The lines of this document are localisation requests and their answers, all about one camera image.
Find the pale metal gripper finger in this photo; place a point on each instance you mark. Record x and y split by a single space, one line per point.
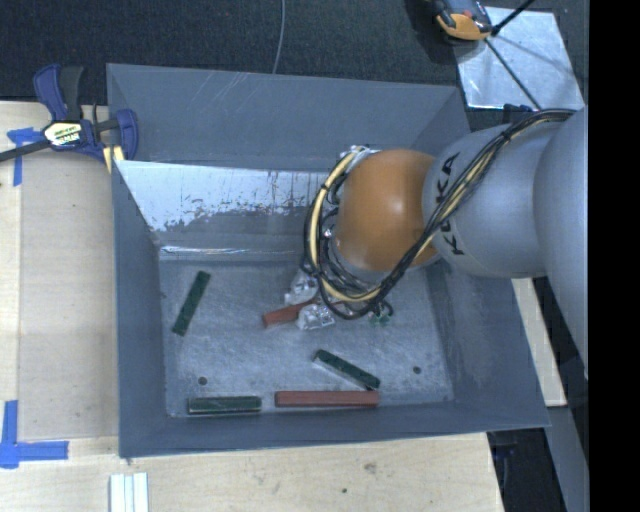
300 291
315 318

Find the red-brown block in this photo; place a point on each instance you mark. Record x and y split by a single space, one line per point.
326 399
281 316

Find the dark green flat block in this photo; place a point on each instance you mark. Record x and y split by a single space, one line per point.
224 405
192 303
346 369

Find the grey metal bin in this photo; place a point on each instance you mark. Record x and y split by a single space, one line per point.
240 125

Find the pale wood flat board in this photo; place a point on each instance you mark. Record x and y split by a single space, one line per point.
67 300

